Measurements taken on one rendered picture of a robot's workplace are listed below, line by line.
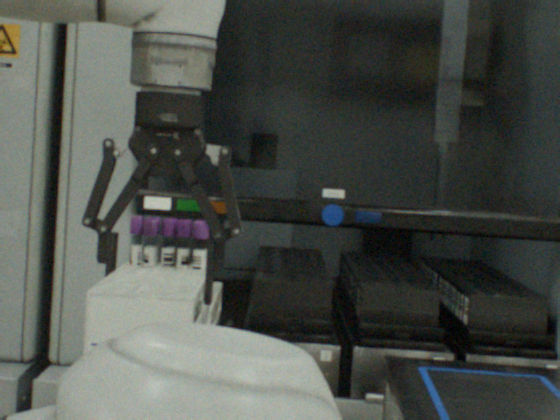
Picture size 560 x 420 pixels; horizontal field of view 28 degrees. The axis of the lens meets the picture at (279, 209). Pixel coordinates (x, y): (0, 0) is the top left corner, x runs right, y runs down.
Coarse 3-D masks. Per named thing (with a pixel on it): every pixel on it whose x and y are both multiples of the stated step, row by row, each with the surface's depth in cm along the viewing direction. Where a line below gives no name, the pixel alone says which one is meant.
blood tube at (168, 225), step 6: (162, 222) 130; (168, 222) 129; (174, 222) 130; (162, 228) 130; (168, 228) 129; (174, 228) 130; (162, 234) 130; (168, 234) 129; (174, 234) 130; (162, 240) 130; (168, 240) 130; (162, 246) 130; (168, 246) 130; (162, 252) 130; (168, 252) 130; (162, 258) 130; (168, 258) 130; (162, 264) 130; (168, 264) 130
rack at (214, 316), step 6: (216, 282) 165; (216, 288) 159; (216, 294) 152; (216, 300) 149; (210, 306) 140; (216, 306) 164; (210, 312) 137; (216, 312) 161; (210, 318) 137; (216, 318) 155; (210, 324) 137; (216, 324) 154
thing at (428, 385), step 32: (416, 384) 123; (448, 384) 124; (480, 384) 126; (512, 384) 127; (544, 384) 128; (384, 416) 138; (416, 416) 108; (448, 416) 109; (480, 416) 110; (512, 416) 111; (544, 416) 112
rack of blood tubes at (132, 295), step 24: (96, 288) 107; (120, 288) 109; (144, 288) 111; (168, 288) 111; (192, 288) 112; (96, 312) 104; (120, 312) 104; (144, 312) 104; (168, 312) 104; (192, 312) 105; (96, 336) 104
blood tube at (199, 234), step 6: (198, 222) 129; (204, 222) 130; (198, 228) 129; (204, 228) 130; (198, 234) 129; (204, 234) 130; (198, 240) 130; (204, 240) 130; (198, 246) 130; (198, 252) 130; (198, 258) 130; (198, 264) 130
